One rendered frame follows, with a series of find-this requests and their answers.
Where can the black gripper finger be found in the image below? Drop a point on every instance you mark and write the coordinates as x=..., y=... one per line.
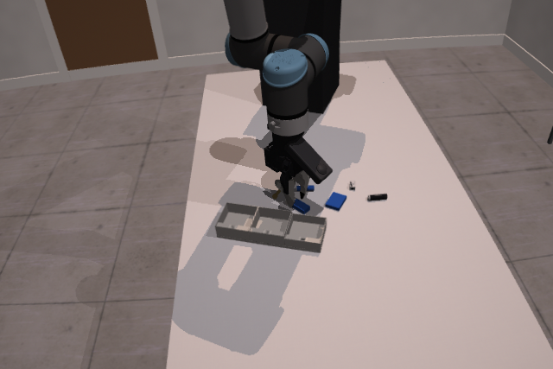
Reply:
x=286, y=184
x=302, y=179

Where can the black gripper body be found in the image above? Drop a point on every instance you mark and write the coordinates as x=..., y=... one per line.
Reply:
x=277, y=158

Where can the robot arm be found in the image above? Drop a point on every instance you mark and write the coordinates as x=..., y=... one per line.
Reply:
x=286, y=79

